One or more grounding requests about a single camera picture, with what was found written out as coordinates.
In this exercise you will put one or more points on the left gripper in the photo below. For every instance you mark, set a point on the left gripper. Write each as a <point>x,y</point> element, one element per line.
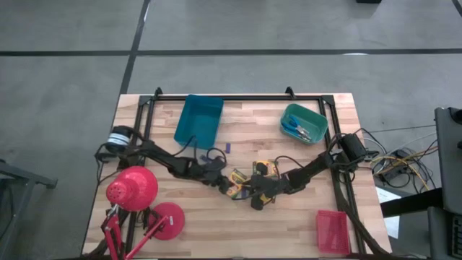
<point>213,171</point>

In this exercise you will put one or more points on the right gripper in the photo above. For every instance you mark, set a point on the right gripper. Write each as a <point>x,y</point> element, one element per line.
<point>270,186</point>

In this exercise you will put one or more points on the yellow green crayon box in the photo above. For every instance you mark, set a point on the yellow green crayon box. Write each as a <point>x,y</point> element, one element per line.
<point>241,177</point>
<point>266,168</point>
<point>266,199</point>

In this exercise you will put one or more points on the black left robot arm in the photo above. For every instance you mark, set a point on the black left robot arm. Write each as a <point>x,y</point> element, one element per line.
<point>169,164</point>

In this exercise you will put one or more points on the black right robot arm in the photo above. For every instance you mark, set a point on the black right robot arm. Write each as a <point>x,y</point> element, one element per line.
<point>314,164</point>

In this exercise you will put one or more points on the blue plastic bin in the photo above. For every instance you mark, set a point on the blue plastic bin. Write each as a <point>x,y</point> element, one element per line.
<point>198,121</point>

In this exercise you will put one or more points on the green plastic bin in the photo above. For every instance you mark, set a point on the green plastic bin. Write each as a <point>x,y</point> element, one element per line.
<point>307,117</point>

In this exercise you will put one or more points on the red mesh tray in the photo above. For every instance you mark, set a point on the red mesh tray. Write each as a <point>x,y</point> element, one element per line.
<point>332,233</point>

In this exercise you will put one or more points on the red desk lamp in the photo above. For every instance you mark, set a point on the red desk lamp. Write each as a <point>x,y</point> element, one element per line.
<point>131,187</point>

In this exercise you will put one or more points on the white paper sheet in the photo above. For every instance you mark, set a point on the white paper sheet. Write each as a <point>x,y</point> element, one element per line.
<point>391,225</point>

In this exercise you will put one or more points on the black floor beam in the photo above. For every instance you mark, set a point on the black floor beam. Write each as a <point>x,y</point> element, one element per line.
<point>411,203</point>

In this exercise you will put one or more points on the black equipment cart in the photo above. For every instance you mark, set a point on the black equipment cart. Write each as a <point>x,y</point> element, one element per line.
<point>449,162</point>

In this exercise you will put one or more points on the grey metal stand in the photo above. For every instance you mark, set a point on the grey metal stand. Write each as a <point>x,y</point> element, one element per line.
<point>21,175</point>

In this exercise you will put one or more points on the black object on floor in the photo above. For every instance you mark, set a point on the black object on floor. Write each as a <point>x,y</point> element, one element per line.
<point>368,1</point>

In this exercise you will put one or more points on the black aluminium table frame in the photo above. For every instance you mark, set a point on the black aluminium table frame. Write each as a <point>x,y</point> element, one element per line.
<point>234,98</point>

